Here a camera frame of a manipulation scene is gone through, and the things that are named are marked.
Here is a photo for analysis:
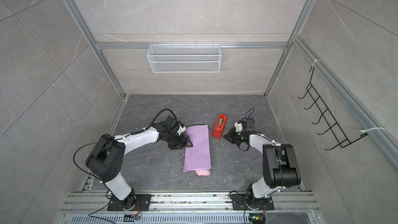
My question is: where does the red tape dispenser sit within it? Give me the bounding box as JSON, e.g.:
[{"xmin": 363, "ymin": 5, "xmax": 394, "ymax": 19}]
[{"xmin": 212, "ymin": 114, "xmax": 228, "ymax": 139}]

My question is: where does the pink wrapping paper sheet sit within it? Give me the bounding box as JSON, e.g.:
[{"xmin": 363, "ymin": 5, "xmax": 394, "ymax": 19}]
[{"xmin": 183, "ymin": 125, "xmax": 211, "ymax": 176}]

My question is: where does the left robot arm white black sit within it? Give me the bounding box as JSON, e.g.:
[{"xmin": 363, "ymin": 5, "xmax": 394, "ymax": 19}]
[{"xmin": 86, "ymin": 116, "xmax": 193, "ymax": 204}]

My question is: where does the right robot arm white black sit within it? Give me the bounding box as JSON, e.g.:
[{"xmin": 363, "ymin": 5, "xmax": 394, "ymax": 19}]
[{"xmin": 223, "ymin": 118, "xmax": 301, "ymax": 209}]

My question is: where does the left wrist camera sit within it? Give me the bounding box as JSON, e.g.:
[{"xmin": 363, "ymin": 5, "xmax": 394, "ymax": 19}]
[{"xmin": 177, "ymin": 123, "xmax": 186, "ymax": 135}]

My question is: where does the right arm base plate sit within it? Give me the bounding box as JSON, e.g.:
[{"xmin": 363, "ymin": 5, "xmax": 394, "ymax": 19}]
[{"xmin": 229, "ymin": 191, "xmax": 275, "ymax": 211}]

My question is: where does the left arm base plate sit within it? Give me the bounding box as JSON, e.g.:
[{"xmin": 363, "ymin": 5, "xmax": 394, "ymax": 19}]
[{"xmin": 107, "ymin": 194, "xmax": 152, "ymax": 211}]

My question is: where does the white wire mesh basket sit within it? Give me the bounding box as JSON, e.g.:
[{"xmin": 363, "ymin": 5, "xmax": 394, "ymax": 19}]
[{"xmin": 147, "ymin": 44, "xmax": 222, "ymax": 73}]

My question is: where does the black wire hook rack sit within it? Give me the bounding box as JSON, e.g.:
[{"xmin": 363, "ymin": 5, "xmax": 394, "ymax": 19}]
[{"xmin": 298, "ymin": 67, "xmax": 368, "ymax": 151}]

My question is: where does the aluminium rail base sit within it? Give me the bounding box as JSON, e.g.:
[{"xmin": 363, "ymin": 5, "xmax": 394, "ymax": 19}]
[{"xmin": 58, "ymin": 191, "xmax": 324, "ymax": 224}]

